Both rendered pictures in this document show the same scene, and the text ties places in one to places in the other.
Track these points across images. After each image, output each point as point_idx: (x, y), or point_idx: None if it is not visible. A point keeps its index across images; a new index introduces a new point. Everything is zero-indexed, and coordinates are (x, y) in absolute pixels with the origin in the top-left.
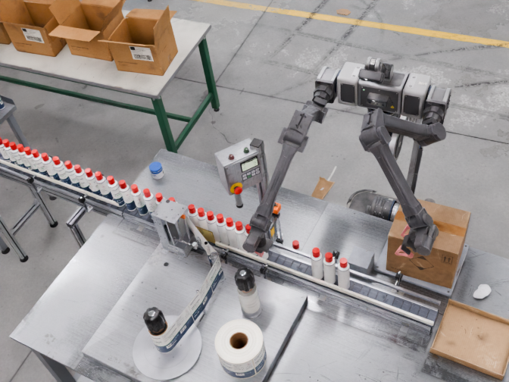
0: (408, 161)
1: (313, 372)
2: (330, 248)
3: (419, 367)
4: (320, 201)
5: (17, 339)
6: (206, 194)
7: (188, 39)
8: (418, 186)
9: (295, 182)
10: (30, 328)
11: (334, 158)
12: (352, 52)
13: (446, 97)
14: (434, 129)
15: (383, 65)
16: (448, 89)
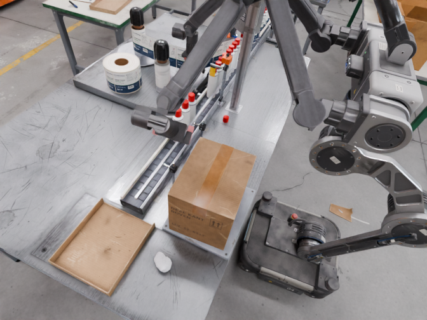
0: (399, 291)
1: (107, 123)
2: (223, 141)
3: (89, 191)
4: (276, 139)
5: (162, 14)
6: (272, 77)
7: None
8: (370, 298)
9: (342, 193)
10: (168, 18)
11: (377, 223)
12: None
13: (382, 113)
14: (306, 96)
15: (390, 4)
16: (402, 119)
